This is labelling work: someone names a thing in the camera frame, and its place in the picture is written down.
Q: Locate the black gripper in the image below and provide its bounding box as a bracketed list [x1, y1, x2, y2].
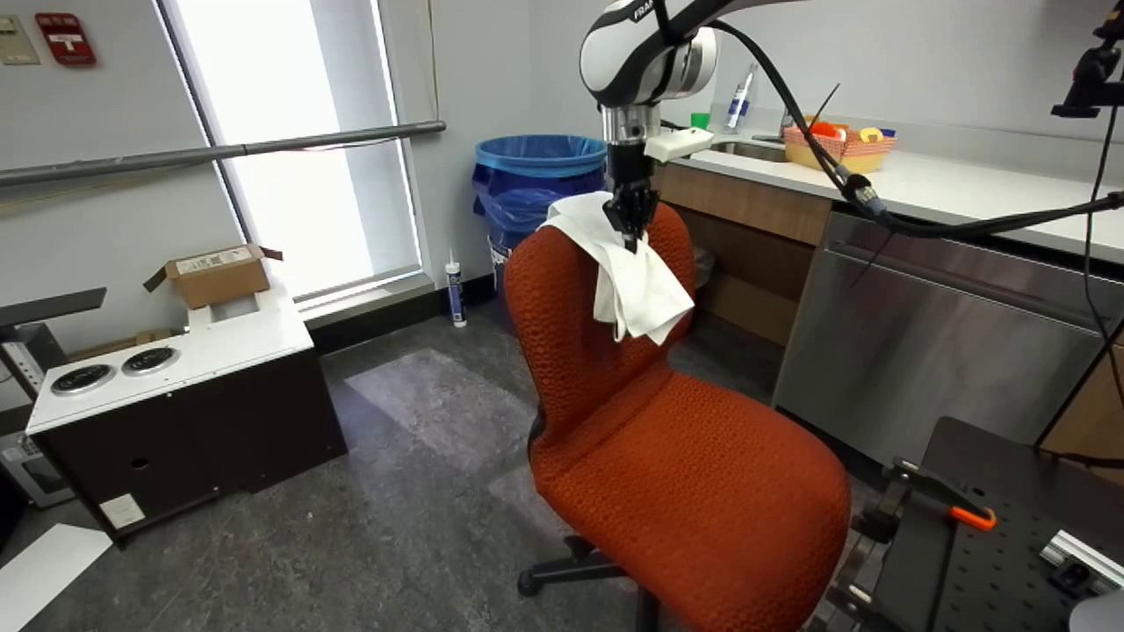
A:
[600, 104, 658, 253]

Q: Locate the white towel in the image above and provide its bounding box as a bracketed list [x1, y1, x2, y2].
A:
[548, 190, 691, 344]

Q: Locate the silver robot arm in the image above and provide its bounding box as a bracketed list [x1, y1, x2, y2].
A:
[578, 0, 784, 248]

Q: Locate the orange office chair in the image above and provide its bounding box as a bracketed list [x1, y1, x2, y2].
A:
[505, 205, 852, 632]

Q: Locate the wooden counter cabinet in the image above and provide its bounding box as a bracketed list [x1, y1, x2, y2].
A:
[658, 163, 828, 347]

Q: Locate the blue trash bin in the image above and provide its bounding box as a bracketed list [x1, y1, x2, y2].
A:
[471, 133, 609, 253]

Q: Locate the green cup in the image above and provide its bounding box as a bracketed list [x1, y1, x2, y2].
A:
[690, 112, 712, 128]

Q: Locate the steel sink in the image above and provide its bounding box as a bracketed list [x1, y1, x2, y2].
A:
[712, 136, 787, 160]

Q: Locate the clear bottle on counter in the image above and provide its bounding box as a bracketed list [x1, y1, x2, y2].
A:
[724, 65, 759, 133]

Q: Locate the white spray bottle on floor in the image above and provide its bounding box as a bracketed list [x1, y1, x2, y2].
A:
[448, 260, 469, 329]

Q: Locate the orange bowl with items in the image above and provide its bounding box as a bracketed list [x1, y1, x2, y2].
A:
[784, 118, 897, 174]

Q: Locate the brown cardboard box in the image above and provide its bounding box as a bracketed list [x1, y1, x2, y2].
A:
[144, 241, 280, 308]

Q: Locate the white-top dark low cabinet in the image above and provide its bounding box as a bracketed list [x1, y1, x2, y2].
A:
[25, 283, 348, 544]

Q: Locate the black perforated table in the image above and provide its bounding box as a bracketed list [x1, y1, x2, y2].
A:
[867, 417, 1124, 632]

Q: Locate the silver aluminium extrusion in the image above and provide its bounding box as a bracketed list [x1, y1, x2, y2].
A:
[1040, 530, 1124, 596]

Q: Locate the red fire alarm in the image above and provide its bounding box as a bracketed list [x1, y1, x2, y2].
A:
[35, 13, 99, 65]

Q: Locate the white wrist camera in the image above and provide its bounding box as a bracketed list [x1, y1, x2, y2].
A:
[643, 127, 712, 160]

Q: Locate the black cable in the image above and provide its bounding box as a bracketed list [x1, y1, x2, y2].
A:
[654, 0, 1124, 454]

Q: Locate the orange-handled black clamp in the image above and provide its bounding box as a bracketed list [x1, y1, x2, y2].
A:
[852, 458, 999, 544]

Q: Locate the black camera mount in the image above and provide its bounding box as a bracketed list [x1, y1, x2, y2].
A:
[1053, 0, 1124, 118]

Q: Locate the grey wall rail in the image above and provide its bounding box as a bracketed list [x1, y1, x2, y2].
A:
[0, 118, 448, 187]

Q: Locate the beige wall plate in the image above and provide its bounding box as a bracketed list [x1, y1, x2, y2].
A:
[0, 13, 38, 65]

